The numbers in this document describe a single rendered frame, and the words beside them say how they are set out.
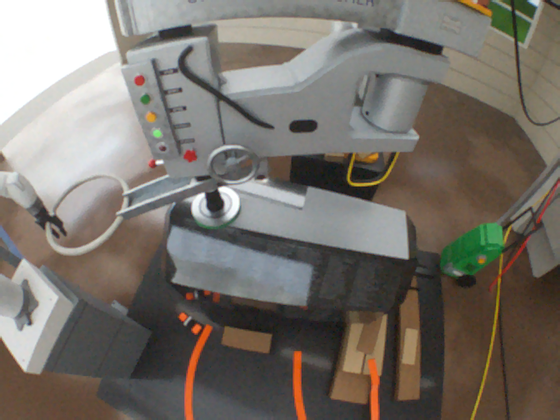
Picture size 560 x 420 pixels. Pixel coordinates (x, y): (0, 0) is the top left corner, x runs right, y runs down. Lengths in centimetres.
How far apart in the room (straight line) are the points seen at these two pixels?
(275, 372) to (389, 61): 166
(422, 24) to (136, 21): 64
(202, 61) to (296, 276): 83
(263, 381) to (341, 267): 97
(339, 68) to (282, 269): 76
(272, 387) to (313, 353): 35
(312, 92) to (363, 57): 16
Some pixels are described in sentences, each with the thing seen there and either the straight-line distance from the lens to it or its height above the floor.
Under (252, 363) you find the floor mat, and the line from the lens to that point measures 166.
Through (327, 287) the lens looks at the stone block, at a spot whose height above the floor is 72.
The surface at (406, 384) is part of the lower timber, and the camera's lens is 182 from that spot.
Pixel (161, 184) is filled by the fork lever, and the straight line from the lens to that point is 106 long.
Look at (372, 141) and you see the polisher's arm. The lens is 80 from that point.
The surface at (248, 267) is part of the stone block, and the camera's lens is 102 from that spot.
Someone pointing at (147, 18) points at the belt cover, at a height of 163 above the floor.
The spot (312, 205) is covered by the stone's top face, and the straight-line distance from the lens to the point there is 106.
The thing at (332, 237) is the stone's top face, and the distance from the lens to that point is 98.
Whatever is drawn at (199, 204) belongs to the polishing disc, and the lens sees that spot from 106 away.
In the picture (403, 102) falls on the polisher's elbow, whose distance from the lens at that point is 78.
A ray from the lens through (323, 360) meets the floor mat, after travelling 169.
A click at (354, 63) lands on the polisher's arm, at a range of 64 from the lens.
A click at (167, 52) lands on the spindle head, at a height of 155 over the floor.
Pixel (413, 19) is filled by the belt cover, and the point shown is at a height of 164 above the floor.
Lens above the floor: 167
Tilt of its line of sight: 53 degrees down
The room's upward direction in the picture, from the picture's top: 2 degrees clockwise
